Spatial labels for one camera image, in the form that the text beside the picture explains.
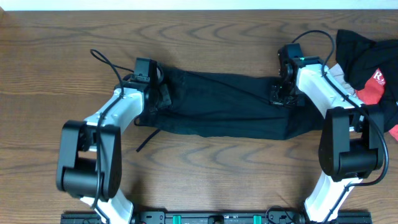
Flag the black pants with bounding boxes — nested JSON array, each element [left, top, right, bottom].
[[134, 66, 323, 140]]

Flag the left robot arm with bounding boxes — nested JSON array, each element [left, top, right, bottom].
[[56, 58, 171, 223]]

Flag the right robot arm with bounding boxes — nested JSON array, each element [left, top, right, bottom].
[[271, 54, 389, 223]]

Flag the grey white cloth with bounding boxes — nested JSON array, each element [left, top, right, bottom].
[[329, 63, 358, 98]]

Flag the black red shirt pile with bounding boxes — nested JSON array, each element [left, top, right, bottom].
[[336, 29, 397, 138]]

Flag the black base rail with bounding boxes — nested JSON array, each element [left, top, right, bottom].
[[60, 209, 373, 224]]

